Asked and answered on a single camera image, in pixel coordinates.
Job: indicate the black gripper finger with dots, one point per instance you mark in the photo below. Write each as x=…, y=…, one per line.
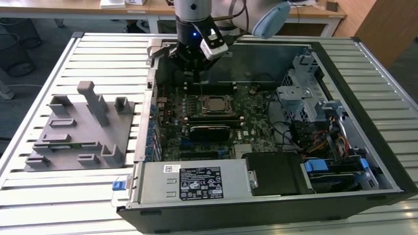
x=208, y=66
x=174, y=54

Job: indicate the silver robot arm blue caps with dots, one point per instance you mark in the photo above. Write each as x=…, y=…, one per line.
x=193, y=12

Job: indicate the CPU socket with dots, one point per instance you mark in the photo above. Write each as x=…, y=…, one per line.
x=217, y=114

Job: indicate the black RAM slot row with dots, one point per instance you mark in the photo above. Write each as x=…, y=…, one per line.
x=216, y=88
x=213, y=121

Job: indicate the round coin battery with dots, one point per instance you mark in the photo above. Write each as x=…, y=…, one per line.
x=252, y=91

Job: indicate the white box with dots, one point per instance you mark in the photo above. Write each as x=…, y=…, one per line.
x=136, y=2
x=113, y=3

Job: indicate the small black graphics card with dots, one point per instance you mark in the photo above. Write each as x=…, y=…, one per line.
x=209, y=133

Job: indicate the green motherboard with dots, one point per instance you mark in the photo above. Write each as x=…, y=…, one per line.
x=258, y=127

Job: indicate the silver drive cage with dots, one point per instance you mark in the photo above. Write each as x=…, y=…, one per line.
x=294, y=98

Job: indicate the small silver heat sink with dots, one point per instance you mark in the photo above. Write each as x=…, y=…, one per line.
x=244, y=149

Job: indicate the black expansion slot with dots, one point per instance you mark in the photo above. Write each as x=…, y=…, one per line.
x=200, y=155

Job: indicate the grey parts rack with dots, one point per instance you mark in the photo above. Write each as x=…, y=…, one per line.
x=85, y=137

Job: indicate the small brown box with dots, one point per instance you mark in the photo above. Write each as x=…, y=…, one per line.
x=332, y=6

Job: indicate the black plastic shroud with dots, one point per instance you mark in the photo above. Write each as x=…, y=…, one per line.
x=277, y=171

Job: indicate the green RAM stick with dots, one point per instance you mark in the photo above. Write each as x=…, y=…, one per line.
x=77, y=146

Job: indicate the black bin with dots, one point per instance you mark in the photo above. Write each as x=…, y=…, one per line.
x=17, y=54

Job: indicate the silver power supply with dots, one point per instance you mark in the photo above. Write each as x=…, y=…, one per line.
x=154, y=181

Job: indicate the blue disk carrier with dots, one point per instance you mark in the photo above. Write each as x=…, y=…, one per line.
x=316, y=167

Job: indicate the white desk foot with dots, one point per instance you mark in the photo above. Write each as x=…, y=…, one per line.
x=7, y=93

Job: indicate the blue case side latch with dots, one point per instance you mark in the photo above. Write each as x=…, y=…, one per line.
x=118, y=186

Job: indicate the wooden cabinet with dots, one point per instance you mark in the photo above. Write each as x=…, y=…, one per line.
x=385, y=29

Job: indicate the black PC case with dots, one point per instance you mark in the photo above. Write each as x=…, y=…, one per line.
x=229, y=220

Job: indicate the blue plastic latch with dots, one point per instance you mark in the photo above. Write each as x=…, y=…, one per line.
x=364, y=169

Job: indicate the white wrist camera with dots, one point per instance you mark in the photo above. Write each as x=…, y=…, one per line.
x=217, y=51

